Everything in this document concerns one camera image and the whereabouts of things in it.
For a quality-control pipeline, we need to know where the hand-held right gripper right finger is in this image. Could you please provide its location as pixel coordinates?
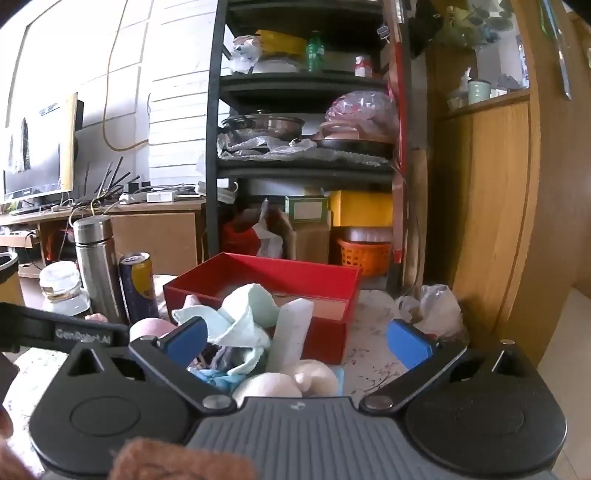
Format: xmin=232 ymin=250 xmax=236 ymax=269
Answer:
xmin=359 ymin=318 xmax=539 ymax=414

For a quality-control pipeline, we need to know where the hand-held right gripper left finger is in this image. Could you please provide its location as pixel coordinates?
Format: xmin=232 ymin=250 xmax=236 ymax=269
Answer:
xmin=59 ymin=318 xmax=237 ymax=414

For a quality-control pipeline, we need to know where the pink pig plush toy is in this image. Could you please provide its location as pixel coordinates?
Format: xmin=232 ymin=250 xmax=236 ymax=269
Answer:
xmin=129 ymin=318 xmax=179 ymax=343

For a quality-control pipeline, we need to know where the mint green cloth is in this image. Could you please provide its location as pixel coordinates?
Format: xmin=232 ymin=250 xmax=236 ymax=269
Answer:
xmin=172 ymin=284 xmax=280 ymax=374

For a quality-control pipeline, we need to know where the white foam sponge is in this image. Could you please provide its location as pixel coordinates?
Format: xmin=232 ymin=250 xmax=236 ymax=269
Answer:
xmin=267 ymin=298 xmax=315 ymax=372

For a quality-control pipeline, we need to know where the red box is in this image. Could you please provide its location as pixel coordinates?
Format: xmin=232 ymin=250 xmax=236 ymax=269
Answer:
xmin=163 ymin=252 xmax=362 ymax=365

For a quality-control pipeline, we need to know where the grey patterned cloth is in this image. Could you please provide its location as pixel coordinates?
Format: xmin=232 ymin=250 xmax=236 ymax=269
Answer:
xmin=196 ymin=344 xmax=238 ymax=372

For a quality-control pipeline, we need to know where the pale pink cloth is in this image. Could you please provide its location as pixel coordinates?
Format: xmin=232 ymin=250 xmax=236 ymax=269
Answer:
xmin=182 ymin=293 xmax=218 ymax=311

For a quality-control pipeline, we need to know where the glass jar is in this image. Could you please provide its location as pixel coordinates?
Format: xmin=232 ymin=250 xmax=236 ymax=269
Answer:
xmin=39 ymin=261 xmax=93 ymax=317

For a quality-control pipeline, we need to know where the floral tablecloth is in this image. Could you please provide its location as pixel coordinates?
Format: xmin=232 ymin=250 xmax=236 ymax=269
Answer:
xmin=0 ymin=274 xmax=467 ymax=480

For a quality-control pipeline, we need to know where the light blue cloth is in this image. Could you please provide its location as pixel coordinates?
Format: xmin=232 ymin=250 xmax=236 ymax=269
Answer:
xmin=187 ymin=364 xmax=345 ymax=398

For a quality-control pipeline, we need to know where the steel thermos flask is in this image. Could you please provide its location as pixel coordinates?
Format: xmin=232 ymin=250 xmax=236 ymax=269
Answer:
xmin=73 ymin=215 xmax=127 ymax=324

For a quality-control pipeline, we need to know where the blue and yellow can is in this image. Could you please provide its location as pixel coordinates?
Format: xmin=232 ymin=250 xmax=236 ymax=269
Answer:
xmin=119 ymin=252 xmax=160 ymax=324

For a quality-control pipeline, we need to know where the cream plush toy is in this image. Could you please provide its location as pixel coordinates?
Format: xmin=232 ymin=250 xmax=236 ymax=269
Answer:
xmin=232 ymin=359 xmax=340 ymax=407

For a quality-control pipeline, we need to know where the orange plastic basket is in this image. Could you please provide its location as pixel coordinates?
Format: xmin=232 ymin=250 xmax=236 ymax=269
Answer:
xmin=336 ymin=237 xmax=393 ymax=278

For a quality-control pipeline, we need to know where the red plastic bag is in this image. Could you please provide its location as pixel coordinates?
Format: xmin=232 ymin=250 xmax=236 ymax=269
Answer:
xmin=222 ymin=217 xmax=264 ymax=257

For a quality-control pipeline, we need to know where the wooden desk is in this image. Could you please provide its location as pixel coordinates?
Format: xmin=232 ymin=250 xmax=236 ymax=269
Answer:
xmin=0 ymin=198 xmax=206 ymax=278

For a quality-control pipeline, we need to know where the brown plush toy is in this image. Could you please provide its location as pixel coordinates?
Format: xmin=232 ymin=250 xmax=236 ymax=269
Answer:
xmin=0 ymin=438 xmax=258 ymax=480

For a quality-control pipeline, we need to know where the white paper bag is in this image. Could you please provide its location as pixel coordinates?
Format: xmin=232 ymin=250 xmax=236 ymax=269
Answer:
xmin=252 ymin=198 xmax=284 ymax=259

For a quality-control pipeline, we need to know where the cardboard box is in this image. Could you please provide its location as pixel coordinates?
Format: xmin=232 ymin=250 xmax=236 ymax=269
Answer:
xmin=283 ymin=222 xmax=332 ymax=265

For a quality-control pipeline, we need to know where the yellow box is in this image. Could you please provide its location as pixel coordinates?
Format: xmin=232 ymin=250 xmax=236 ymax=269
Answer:
xmin=330 ymin=190 xmax=394 ymax=228

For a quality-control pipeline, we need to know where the white power strip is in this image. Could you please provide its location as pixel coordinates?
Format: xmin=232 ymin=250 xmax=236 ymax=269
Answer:
xmin=120 ymin=190 xmax=178 ymax=204

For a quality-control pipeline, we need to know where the black router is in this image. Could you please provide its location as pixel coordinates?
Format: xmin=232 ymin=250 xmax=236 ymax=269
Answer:
xmin=76 ymin=157 xmax=141 ymax=204

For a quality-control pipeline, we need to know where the wooden cabinet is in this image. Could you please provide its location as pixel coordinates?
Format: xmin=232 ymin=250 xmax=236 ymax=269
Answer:
xmin=425 ymin=0 xmax=591 ymax=365

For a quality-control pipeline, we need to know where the green box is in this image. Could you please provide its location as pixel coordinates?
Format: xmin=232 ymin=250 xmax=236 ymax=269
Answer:
xmin=285 ymin=196 xmax=329 ymax=224

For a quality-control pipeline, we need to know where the flat screen monitor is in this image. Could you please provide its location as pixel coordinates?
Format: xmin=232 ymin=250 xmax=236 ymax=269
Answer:
xmin=0 ymin=92 xmax=78 ymax=215

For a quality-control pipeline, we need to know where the dark frying pan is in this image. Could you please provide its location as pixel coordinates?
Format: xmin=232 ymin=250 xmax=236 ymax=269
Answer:
xmin=314 ymin=137 xmax=394 ymax=160

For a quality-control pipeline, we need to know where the black shelf rack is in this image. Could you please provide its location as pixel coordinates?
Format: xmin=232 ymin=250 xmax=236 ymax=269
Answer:
xmin=205 ymin=0 xmax=416 ymax=287

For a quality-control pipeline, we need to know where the clear plastic sheet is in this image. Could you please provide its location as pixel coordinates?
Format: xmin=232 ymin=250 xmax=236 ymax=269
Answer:
xmin=217 ymin=134 xmax=319 ymax=160

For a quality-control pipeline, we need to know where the steel pot with lid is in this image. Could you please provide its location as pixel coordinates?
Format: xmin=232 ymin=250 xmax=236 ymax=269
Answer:
xmin=222 ymin=111 xmax=306 ymax=141

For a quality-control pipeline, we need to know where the pink plastic bag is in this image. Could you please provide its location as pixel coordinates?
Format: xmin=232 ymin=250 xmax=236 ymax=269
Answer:
xmin=324 ymin=91 xmax=400 ymax=139

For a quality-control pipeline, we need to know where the red flat board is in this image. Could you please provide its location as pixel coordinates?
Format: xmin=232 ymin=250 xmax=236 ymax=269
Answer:
xmin=385 ymin=0 xmax=409 ymax=176

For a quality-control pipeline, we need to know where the mint green cup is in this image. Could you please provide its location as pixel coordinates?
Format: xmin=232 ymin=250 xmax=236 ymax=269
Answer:
xmin=467 ymin=79 xmax=492 ymax=104

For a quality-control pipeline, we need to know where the crumpled white plastic bag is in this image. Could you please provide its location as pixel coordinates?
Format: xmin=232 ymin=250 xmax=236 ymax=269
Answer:
xmin=228 ymin=36 xmax=262 ymax=75

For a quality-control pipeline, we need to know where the green plastic bottle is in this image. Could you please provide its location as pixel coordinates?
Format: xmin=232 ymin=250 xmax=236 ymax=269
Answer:
xmin=306 ymin=31 xmax=325 ymax=72

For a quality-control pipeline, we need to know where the yellow bag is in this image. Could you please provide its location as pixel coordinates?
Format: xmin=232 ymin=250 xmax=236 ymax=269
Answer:
xmin=255 ymin=30 xmax=308 ymax=58

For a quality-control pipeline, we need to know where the yellow cable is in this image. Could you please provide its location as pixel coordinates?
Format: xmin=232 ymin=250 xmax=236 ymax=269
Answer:
xmin=102 ymin=0 xmax=149 ymax=152

